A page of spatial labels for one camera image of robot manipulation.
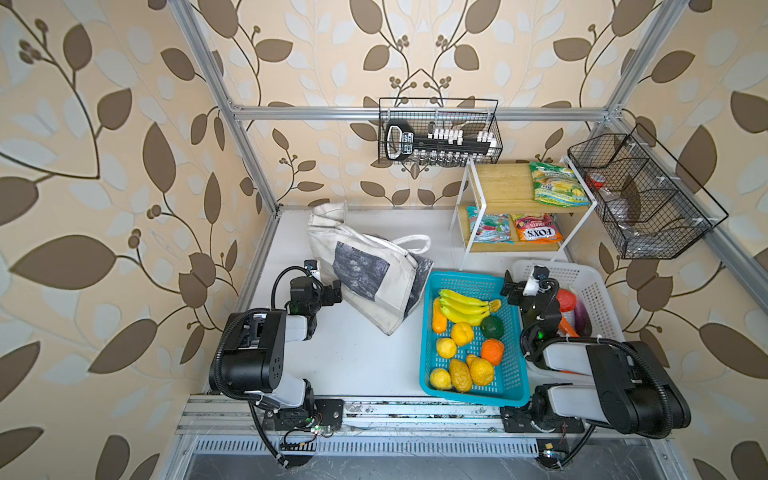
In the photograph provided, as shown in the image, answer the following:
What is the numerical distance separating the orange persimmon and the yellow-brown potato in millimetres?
67

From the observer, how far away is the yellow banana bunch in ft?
2.88

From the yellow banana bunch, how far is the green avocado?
0.4 inches

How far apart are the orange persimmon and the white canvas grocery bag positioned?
0.23 metres

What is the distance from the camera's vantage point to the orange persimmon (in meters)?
0.80
